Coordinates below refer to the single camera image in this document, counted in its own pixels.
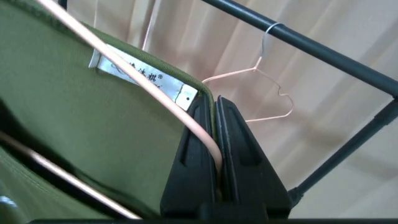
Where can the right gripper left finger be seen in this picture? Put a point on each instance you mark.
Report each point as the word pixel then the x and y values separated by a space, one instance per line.
pixel 186 186

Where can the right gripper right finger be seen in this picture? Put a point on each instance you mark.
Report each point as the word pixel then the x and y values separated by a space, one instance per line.
pixel 248 180

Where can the pink clothes hanger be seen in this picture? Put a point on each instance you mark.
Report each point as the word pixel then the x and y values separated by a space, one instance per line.
pixel 155 91
pixel 263 46

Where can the green printed t-shirt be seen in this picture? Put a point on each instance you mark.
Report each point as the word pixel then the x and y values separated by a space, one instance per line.
pixel 77 118

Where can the black clothes rack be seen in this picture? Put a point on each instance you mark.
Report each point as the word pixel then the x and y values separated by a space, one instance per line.
pixel 311 46

